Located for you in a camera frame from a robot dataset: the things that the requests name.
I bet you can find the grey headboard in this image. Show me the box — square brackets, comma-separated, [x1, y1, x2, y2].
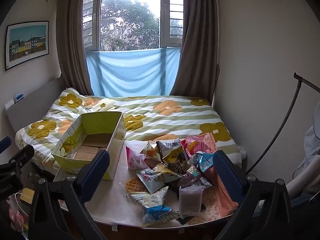
[6, 77, 66, 133]

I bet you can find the black yellow snack bag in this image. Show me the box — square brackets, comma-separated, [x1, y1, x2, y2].
[163, 146, 189, 175]

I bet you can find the light blue snack bag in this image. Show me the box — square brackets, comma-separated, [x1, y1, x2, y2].
[188, 151, 214, 172]

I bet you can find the waffle snack packet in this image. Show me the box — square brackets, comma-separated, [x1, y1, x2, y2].
[125, 177, 148, 192]

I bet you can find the white framed window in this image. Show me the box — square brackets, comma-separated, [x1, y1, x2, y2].
[82, 0, 184, 51]

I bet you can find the left brown curtain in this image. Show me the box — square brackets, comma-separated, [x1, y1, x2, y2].
[56, 0, 93, 95]

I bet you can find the blue window cloth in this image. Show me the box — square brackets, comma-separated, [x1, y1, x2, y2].
[86, 47, 180, 97]

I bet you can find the pink floral tablecloth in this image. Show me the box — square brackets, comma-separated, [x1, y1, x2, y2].
[53, 139, 239, 228]

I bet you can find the black floor lamp stand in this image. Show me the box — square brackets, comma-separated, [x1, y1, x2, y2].
[246, 73, 319, 175]

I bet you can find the floral striped quilt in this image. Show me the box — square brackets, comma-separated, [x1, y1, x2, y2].
[15, 88, 245, 172]

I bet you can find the white grey snack bag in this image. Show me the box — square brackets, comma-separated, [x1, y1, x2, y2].
[156, 139, 182, 158]

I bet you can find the translucent white pouch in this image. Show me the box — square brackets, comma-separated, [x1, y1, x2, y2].
[178, 185, 205, 216]

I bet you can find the small blue white device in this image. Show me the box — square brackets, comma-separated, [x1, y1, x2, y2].
[14, 93, 24, 103]

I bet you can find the pink marshmallow bag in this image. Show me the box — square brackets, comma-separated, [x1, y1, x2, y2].
[181, 133, 217, 159]

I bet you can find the orange white snack bag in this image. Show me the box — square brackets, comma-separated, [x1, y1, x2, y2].
[142, 141, 161, 160]

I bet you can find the white pink snack bag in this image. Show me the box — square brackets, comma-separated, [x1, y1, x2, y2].
[126, 146, 149, 170]

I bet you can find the framed houses picture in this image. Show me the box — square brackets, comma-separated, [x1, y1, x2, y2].
[5, 21, 49, 71]

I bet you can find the green cardboard snack box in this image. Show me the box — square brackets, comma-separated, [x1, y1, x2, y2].
[52, 111, 126, 180]

